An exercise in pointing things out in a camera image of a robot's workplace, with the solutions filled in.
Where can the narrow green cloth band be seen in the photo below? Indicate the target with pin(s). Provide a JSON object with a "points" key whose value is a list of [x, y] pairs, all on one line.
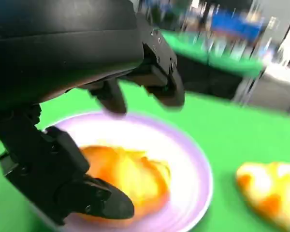
{"points": [[207, 53]]}

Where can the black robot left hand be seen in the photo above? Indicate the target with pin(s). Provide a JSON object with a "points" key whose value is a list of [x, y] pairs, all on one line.
{"points": [[58, 48]]}

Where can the orange white toy bread roll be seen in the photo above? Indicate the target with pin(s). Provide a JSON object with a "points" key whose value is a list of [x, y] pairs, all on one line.
{"points": [[270, 191], [135, 174]]}

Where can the lilac plate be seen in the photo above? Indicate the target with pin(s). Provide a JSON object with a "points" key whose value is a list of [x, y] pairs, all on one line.
{"points": [[188, 174]]}

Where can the large green table cloth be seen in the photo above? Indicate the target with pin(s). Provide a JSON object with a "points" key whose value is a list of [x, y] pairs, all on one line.
{"points": [[232, 125]]}

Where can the blue box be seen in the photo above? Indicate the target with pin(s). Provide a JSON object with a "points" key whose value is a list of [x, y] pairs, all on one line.
{"points": [[236, 24]]}

